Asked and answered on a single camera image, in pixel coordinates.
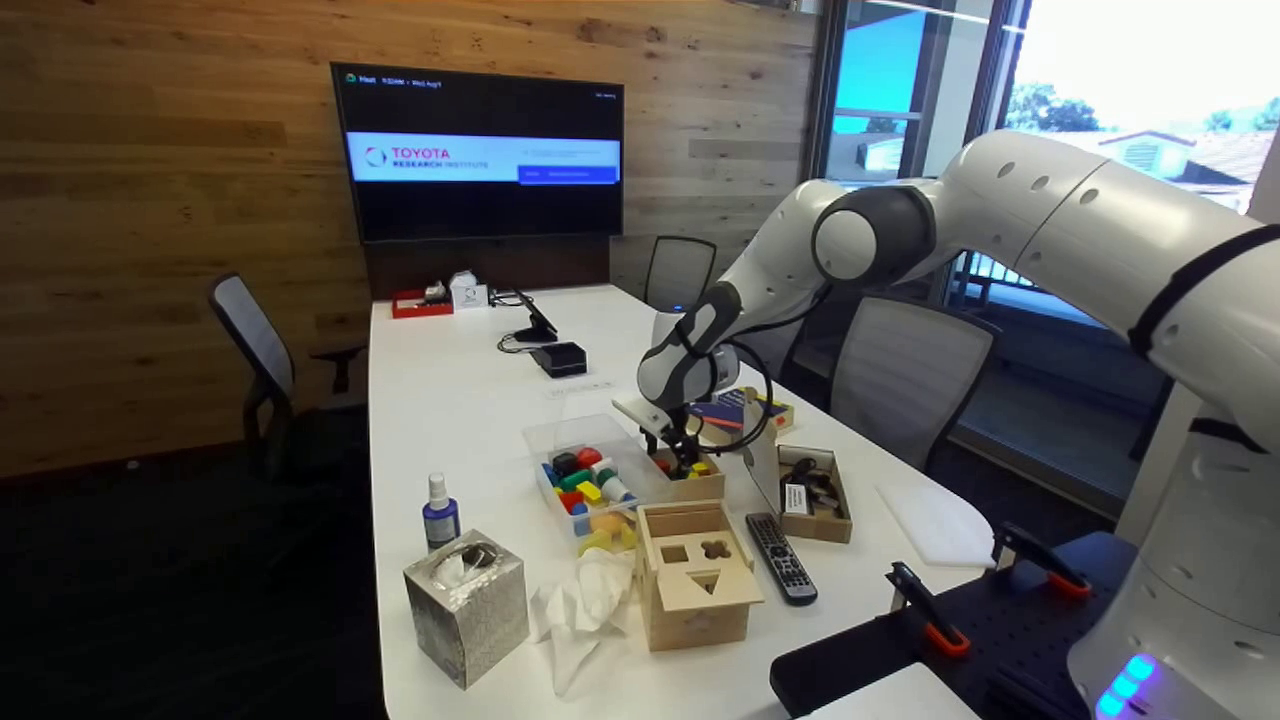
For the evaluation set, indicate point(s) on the red flat box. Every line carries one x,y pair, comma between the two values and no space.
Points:
418,305

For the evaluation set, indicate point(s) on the hand sanitizer bottle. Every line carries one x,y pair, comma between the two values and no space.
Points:
443,519

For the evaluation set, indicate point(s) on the blue yellow book box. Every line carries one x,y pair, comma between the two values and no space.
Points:
733,412

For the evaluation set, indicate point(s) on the crumpled white tissue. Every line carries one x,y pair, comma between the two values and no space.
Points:
580,611

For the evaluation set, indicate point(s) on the wall mounted television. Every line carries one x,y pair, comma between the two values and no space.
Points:
465,154

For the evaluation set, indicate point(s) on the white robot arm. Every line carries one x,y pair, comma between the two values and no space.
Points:
1185,281

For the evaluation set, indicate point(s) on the orange black clamp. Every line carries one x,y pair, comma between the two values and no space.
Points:
1013,546
938,630

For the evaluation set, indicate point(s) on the black conference device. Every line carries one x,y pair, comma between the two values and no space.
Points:
562,361

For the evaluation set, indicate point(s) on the black perforated board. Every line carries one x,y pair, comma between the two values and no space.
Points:
1013,671

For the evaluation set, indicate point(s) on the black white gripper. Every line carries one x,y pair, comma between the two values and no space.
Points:
686,367

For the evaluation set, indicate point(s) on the clear tray of blocks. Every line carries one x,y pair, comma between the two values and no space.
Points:
591,471

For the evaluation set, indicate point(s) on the black remote control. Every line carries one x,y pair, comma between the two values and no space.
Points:
779,558

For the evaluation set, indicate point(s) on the far grey office chair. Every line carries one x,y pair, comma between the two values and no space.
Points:
677,269

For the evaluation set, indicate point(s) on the wooden shape sorter cube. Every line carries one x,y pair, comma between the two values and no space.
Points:
697,582

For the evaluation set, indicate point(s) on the grey mesh office chair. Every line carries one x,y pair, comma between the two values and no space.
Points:
904,372

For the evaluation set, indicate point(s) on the open cardboard box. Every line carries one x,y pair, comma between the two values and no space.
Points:
802,487

